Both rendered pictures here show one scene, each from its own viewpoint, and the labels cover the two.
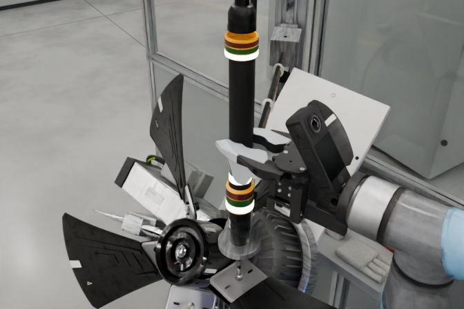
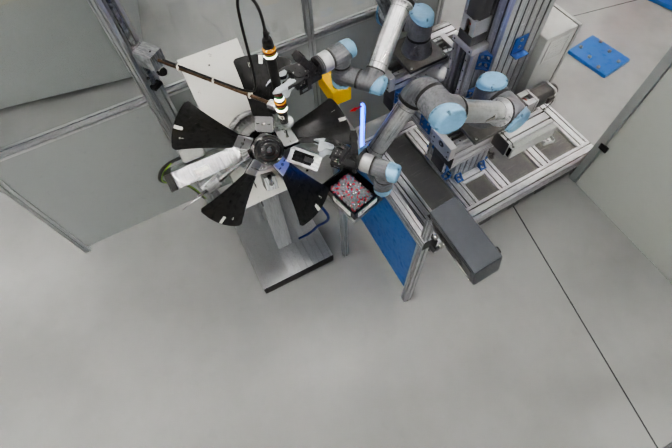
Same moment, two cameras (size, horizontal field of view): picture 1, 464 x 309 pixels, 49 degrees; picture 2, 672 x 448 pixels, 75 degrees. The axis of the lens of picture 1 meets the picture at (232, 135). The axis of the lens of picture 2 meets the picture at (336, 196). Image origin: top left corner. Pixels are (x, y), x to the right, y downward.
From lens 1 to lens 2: 1.21 m
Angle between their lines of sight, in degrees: 53
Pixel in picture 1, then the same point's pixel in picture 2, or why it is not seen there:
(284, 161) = (298, 74)
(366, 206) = (328, 61)
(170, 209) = (216, 163)
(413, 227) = (341, 54)
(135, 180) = (183, 177)
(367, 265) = not seen: hidden behind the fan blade
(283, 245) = not seen: hidden behind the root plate
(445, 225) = (346, 47)
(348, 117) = (226, 57)
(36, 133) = not seen: outside the picture
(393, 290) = (342, 77)
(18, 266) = (66, 371)
